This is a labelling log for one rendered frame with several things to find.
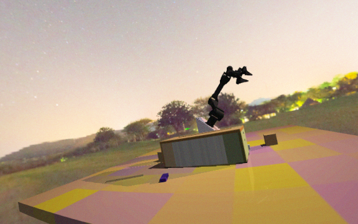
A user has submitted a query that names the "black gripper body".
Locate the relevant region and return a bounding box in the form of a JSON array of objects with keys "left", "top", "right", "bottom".
[{"left": 233, "top": 66, "right": 246, "bottom": 84}]

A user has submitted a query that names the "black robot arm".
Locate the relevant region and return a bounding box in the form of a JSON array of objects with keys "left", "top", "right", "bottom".
[{"left": 205, "top": 66, "right": 234, "bottom": 128}]

